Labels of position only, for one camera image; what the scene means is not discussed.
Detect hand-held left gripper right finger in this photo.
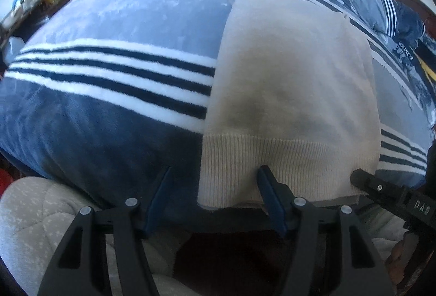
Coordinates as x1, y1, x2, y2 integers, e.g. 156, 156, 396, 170
257, 165, 397, 296

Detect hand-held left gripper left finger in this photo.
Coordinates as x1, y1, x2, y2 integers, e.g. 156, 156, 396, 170
37, 165, 172, 296

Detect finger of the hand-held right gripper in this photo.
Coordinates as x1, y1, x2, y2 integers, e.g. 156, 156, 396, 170
351, 168, 410, 212

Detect cream knit sweater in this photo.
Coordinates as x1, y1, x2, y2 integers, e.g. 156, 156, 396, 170
198, 0, 382, 211

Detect person's right hand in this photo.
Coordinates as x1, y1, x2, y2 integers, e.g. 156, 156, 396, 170
386, 237, 413, 287

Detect grey speckled pajama pants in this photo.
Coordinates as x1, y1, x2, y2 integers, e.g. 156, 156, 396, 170
0, 177, 411, 296

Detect red object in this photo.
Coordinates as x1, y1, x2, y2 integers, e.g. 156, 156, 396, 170
0, 168, 16, 195

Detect dark navy printed garment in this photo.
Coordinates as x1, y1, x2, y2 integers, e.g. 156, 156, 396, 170
385, 4, 427, 62

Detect striped fleece blanket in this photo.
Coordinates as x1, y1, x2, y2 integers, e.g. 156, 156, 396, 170
0, 0, 436, 210

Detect grey pillow with striped edge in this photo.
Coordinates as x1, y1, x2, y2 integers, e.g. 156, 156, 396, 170
335, 0, 400, 38

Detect dark wooden side table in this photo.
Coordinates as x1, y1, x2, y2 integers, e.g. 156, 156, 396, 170
0, 0, 84, 36

